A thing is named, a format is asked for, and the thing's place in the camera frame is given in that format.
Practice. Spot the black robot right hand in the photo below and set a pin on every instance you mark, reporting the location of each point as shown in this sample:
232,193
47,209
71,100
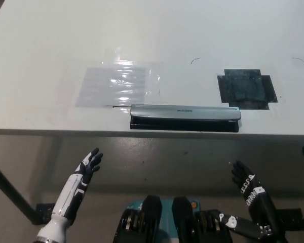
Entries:
261,202

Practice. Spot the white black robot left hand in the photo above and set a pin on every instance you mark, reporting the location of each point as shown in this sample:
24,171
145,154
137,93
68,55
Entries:
74,189

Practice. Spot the black teal robot body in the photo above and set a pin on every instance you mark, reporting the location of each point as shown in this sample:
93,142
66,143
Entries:
182,222

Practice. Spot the silver black paper hole puncher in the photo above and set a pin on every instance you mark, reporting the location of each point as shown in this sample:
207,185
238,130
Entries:
183,111

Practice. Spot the clear plastic bag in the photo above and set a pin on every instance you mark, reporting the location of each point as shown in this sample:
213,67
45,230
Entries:
111,86

